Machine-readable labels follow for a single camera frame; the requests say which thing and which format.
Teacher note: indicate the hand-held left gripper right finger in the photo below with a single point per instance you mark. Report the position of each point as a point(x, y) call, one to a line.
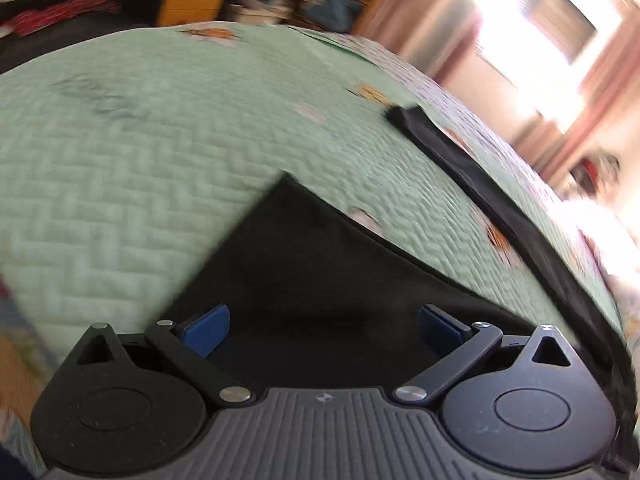
point(440, 327)

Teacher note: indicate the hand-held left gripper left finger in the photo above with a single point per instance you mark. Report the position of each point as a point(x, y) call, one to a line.
point(205, 330)

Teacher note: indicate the black pants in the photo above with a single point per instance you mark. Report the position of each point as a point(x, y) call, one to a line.
point(310, 285)

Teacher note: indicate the green bee-print quilt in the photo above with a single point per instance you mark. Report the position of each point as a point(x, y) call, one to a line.
point(150, 160)

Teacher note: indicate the pile of bags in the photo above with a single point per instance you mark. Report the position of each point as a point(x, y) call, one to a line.
point(595, 175)

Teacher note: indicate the person's navy clothing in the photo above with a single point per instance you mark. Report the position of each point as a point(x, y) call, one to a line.
point(15, 467)

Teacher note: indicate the pink curtain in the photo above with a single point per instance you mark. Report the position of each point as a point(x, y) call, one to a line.
point(440, 15)
point(590, 120)

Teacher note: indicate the window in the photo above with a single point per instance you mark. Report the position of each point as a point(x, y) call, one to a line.
point(545, 20)

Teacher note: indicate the blue plastic bag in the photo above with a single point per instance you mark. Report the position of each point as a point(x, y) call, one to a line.
point(330, 12)

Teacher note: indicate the red striped cloth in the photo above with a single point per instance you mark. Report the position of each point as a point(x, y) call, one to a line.
point(65, 10)

